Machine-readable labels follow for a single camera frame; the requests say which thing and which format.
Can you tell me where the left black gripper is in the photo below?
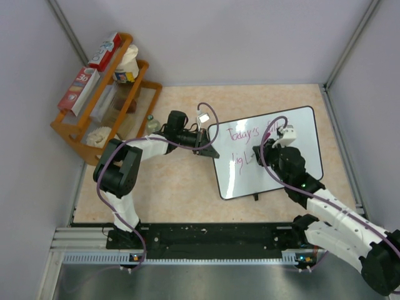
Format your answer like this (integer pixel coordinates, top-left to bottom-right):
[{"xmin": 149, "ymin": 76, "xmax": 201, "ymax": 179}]
[{"xmin": 177, "ymin": 128, "xmax": 219, "ymax": 159}]

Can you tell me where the white cup shelf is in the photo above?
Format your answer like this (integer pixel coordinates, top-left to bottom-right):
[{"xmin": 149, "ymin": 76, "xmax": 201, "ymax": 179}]
[
  {"xmin": 113, "ymin": 44, "xmax": 139, "ymax": 83},
  {"xmin": 86, "ymin": 126, "xmax": 112, "ymax": 149}
]

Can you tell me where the clear plastic bottle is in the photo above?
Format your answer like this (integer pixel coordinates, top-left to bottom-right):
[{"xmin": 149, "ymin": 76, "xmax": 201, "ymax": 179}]
[{"xmin": 146, "ymin": 114, "xmax": 161, "ymax": 135}]

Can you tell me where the white whiteboard black frame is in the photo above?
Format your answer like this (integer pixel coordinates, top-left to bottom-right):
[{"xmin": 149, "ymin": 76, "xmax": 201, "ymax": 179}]
[{"xmin": 208, "ymin": 106, "xmax": 324, "ymax": 200}]

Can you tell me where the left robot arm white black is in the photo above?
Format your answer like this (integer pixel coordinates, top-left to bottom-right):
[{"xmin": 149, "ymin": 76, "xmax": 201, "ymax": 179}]
[{"xmin": 93, "ymin": 110, "xmax": 219, "ymax": 248}]

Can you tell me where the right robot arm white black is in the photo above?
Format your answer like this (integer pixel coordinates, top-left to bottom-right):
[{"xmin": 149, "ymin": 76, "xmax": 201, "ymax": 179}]
[{"xmin": 252, "ymin": 139, "xmax": 399, "ymax": 296}]

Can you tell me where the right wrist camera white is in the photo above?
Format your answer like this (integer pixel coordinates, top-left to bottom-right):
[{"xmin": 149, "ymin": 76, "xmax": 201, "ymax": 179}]
[{"xmin": 272, "ymin": 125, "xmax": 297, "ymax": 148}]

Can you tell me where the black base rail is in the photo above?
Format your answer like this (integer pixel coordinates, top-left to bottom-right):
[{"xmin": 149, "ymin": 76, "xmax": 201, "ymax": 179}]
[{"xmin": 106, "ymin": 222, "xmax": 314, "ymax": 260}]

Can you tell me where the white cup upper shelf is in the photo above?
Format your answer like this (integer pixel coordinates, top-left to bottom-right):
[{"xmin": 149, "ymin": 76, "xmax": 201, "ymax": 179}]
[{"xmin": 113, "ymin": 44, "xmax": 139, "ymax": 83}]

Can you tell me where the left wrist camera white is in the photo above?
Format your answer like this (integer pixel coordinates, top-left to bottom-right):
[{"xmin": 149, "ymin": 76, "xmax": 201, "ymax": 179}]
[{"xmin": 196, "ymin": 111, "xmax": 210, "ymax": 126}]

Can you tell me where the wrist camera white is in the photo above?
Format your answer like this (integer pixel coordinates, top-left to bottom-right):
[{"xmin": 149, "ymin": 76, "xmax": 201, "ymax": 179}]
[
  {"xmin": 196, "ymin": 111, "xmax": 210, "ymax": 126},
  {"xmin": 272, "ymin": 125, "xmax": 297, "ymax": 148}
]

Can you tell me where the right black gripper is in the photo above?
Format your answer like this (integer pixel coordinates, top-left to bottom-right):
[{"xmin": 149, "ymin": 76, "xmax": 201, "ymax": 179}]
[{"xmin": 254, "ymin": 138, "xmax": 291, "ymax": 185}]

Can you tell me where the white cup lower shelf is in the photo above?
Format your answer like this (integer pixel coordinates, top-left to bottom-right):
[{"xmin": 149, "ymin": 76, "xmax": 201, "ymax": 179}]
[{"xmin": 86, "ymin": 126, "xmax": 112, "ymax": 149}]

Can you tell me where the red white toothpaste box lower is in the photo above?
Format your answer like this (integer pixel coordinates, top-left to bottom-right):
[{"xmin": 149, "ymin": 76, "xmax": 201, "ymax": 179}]
[{"xmin": 57, "ymin": 67, "xmax": 100, "ymax": 116}]

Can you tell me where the orange wooden shelf rack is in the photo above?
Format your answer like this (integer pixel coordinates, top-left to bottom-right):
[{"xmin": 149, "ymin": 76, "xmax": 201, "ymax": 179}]
[{"xmin": 51, "ymin": 32, "xmax": 162, "ymax": 166}]

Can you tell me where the red white toothpaste box upper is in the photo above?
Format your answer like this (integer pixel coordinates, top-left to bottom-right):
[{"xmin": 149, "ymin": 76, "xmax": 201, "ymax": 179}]
[{"xmin": 88, "ymin": 32, "xmax": 122, "ymax": 72}]

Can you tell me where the red white toothpaste box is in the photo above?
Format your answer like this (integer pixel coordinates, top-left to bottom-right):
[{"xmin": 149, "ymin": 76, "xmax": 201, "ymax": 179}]
[
  {"xmin": 88, "ymin": 32, "xmax": 122, "ymax": 72},
  {"xmin": 57, "ymin": 67, "xmax": 100, "ymax": 116}
]

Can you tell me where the brown box on shelf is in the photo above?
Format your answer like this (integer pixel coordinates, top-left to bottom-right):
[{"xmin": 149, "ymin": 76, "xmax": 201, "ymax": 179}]
[{"xmin": 126, "ymin": 99, "xmax": 137, "ymax": 114}]

